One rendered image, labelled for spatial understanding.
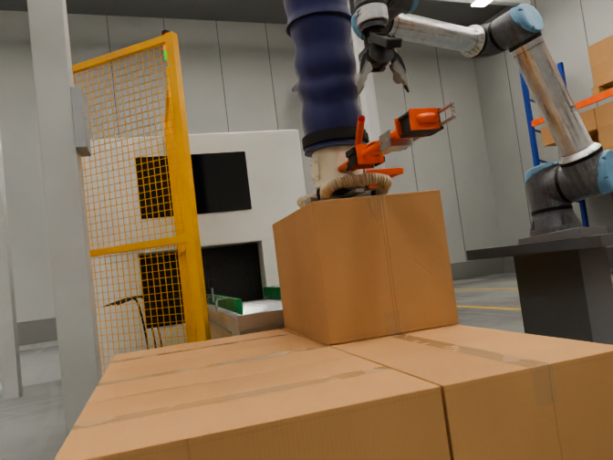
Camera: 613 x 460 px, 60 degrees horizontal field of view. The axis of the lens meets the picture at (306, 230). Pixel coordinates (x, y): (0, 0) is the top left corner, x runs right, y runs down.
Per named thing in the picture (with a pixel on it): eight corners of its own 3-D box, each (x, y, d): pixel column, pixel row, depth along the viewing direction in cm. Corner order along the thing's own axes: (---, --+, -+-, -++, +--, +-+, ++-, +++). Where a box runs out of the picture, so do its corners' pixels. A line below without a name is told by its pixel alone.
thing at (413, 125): (396, 139, 130) (393, 119, 130) (423, 137, 132) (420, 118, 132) (411, 130, 122) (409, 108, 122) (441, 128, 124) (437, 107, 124)
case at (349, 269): (284, 328, 203) (272, 224, 206) (381, 312, 213) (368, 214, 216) (329, 345, 145) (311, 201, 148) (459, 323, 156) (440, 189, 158)
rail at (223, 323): (197, 325, 426) (194, 301, 428) (203, 324, 428) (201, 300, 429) (241, 369, 205) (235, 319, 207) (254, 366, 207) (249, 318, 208)
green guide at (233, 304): (199, 306, 428) (198, 295, 429) (212, 304, 431) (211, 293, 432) (223, 318, 275) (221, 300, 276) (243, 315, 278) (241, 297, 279)
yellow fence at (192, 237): (86, 431, 298) (52, 68, 313) (98, 425, 308) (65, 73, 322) (219, 431, 266) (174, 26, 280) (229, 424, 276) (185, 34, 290)
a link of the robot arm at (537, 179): (545, 214, 219) (536, 172, 222) (585, 203, 205) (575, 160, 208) (522, 214, 211) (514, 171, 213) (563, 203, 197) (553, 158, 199)
